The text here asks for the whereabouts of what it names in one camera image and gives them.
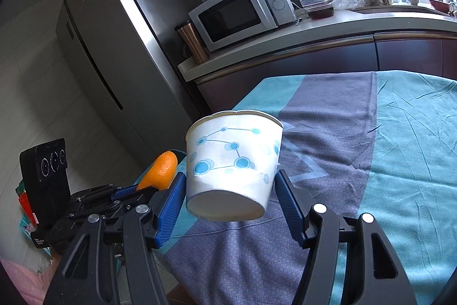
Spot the dotted white paper cup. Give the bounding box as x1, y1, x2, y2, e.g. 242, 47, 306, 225
185, 110, 284, 222

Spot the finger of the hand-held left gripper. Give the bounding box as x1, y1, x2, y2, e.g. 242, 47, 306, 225
123, 188, 160, 211
111, 184, 139, 201

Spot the red packet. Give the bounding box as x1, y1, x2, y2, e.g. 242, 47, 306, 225
19, 192, 37, 224

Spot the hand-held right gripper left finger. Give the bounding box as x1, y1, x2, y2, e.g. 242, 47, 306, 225
45, 173, 187, 305

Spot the grey refrigerator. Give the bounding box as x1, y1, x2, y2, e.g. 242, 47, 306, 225
55, 0, 211, 163

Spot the teal picture packet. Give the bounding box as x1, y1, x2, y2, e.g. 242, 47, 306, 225
19, 216, 37, 238

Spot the orange peel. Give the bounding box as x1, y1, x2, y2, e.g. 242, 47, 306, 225
137, 151, 178, 191

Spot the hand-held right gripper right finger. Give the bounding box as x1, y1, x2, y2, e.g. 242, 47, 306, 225
274, 170, 416, 305

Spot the glass bowl with dark liquid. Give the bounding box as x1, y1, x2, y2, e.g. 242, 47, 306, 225
307, 5, 335, 20

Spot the kitchen base cabinet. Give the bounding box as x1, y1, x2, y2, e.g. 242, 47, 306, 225
195, 33, 457, 113

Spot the geometric teal grey tablecloth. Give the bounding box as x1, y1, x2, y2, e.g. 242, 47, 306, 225
134, 71, 457, 305

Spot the red bowl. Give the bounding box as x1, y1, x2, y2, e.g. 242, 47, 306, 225
429, 0, 455, 11

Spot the grey microwave oven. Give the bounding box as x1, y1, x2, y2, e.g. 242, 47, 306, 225
188, 0, 298, 53

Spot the copper travel mug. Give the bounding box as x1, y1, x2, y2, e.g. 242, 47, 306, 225
174, 20, 210, 64

